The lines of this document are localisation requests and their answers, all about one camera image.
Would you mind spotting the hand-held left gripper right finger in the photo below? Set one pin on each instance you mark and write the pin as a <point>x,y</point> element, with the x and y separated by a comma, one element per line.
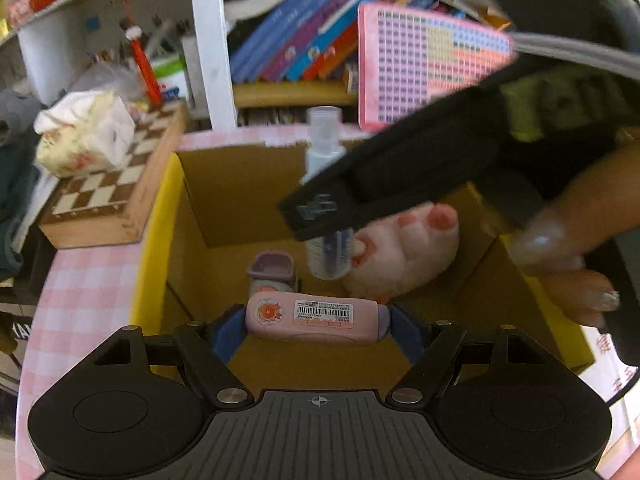
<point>405,332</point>

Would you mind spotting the clear spray bottle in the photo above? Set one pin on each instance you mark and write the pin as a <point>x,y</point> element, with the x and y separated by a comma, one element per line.
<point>322,155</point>

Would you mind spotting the red orange toy stick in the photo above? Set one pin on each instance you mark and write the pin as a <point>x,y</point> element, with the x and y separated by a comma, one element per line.
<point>145,70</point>

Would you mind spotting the person's right hand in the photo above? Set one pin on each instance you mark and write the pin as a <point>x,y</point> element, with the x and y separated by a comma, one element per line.
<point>550,240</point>

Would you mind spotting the pink toy tablet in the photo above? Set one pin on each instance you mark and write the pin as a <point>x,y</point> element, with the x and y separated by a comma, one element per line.
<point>400,60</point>

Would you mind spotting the small purple cup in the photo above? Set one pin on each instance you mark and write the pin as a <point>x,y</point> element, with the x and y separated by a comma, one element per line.
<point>272,265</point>

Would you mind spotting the wooden chessboard box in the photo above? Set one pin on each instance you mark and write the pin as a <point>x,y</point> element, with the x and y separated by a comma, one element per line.
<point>115,180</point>

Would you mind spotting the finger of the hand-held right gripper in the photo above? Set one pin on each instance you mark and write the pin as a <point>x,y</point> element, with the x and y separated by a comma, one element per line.
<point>360,185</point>

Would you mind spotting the white shelf unit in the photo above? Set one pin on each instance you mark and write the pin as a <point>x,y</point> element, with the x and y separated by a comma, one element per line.
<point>212,60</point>

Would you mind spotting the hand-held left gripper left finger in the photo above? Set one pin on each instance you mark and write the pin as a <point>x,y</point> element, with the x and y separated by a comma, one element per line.
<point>227,332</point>

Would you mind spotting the small orange box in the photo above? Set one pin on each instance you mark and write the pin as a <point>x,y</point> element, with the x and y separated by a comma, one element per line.
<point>351,77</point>

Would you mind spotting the row of colourful books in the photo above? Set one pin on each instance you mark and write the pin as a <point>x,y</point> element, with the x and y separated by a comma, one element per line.
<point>290,45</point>

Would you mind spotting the pink plush pig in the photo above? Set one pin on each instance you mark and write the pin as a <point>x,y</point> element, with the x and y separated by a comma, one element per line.
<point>400,260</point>

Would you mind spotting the pink plastic case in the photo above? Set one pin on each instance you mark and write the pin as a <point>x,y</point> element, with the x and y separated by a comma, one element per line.
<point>365,325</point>

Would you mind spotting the green white container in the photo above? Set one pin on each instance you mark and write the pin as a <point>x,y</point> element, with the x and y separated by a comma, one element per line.
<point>170,80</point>

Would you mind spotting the floral tissue pack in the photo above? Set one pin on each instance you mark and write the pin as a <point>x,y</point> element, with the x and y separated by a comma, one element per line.
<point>85,135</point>

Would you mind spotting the yellow cardboard box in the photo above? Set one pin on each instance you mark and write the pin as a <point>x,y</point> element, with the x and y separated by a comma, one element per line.
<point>220,210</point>

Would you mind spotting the clear plastic bag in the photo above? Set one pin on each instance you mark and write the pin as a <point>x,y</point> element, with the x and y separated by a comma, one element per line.
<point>105,77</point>

